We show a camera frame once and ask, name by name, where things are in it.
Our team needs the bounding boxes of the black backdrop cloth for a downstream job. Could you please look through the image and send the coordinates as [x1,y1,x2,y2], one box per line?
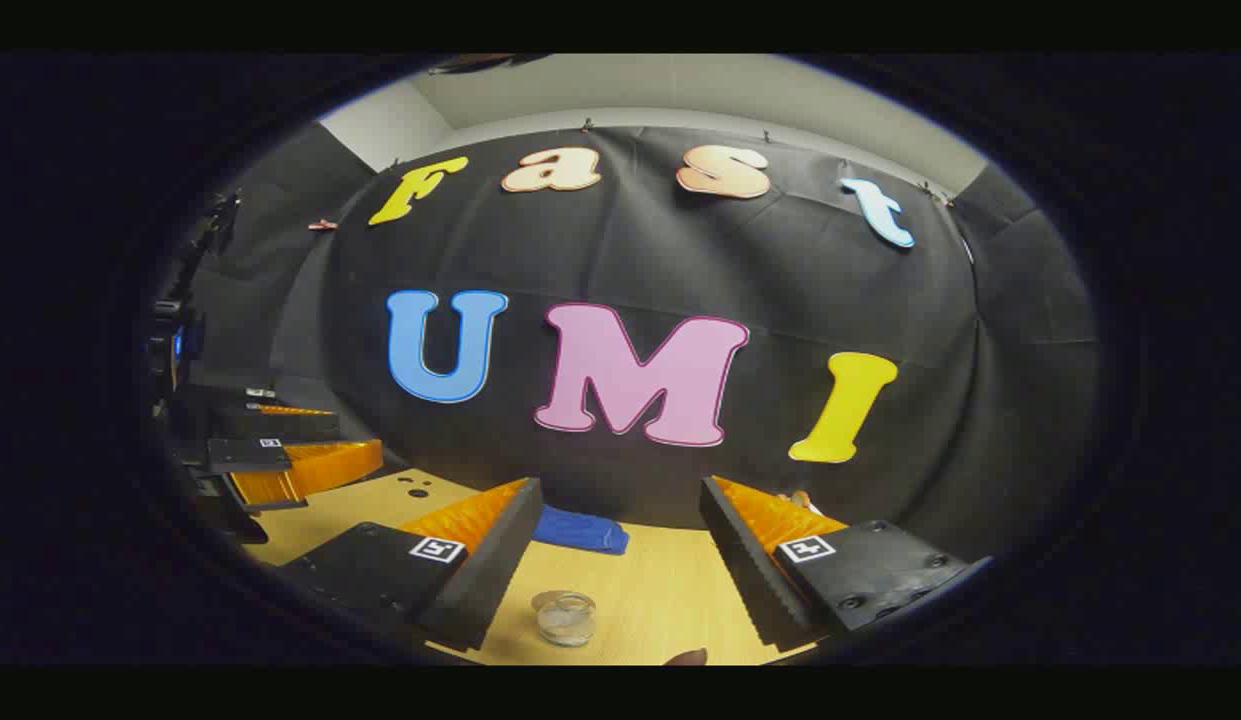
[185,120,1101,561]

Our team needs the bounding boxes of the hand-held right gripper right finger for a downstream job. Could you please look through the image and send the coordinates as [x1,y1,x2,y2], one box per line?
[698,475,993,654]

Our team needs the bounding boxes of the blue towel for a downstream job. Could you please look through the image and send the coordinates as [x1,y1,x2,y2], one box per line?
[532,505,631,556]

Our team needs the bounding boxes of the clear plastic water bottle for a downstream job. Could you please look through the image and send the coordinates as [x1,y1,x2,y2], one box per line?
[530,590,598,648]

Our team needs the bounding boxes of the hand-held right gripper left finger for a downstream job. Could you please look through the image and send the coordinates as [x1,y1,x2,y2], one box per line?
[278,477,546,653]

